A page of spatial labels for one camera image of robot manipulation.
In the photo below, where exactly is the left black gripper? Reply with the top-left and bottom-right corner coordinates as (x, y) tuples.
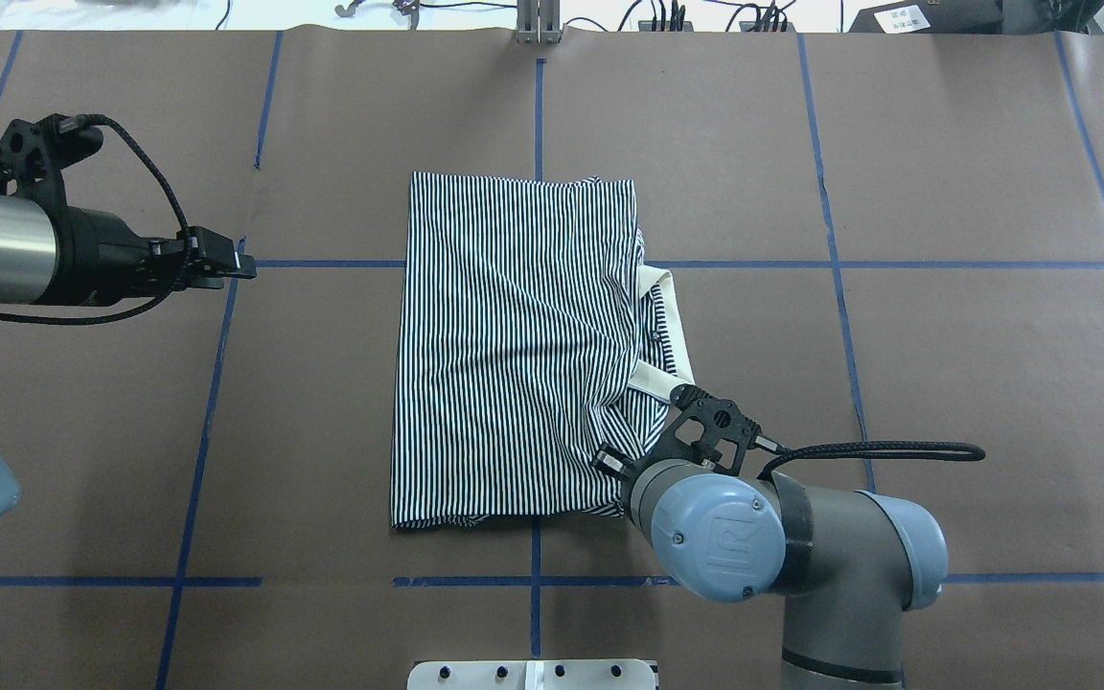
(54, 208), (257, 307)

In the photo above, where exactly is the striped polo shirt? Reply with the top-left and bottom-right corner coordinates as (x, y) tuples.
(389, 172), (694, 530)

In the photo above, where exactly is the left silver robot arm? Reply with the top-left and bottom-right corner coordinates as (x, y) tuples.
(0, 194), (257, 517)

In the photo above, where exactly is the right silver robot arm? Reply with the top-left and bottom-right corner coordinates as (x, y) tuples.
(590, 447), (948, 689)

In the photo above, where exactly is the brown paper table cover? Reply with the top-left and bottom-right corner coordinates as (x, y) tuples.
(0, 26), (1104, 689)

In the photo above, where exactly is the black box with label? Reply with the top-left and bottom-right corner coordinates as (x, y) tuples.
(845, 1), (1004, 35)

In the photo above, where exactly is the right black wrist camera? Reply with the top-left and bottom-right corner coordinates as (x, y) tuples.
(647, 383), (762, 477)

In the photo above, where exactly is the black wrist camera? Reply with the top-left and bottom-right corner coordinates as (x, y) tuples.
(0, 113), (104, 211)
(647, 383), (762, 477)

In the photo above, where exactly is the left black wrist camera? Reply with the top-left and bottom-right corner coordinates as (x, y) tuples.
(0, 113), (104, 211)

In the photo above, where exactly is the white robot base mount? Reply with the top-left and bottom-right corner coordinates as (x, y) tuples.
(406, 658), (660, 689)

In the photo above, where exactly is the aluminium frame post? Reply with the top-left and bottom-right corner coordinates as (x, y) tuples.
(514, 0), (564, 45)

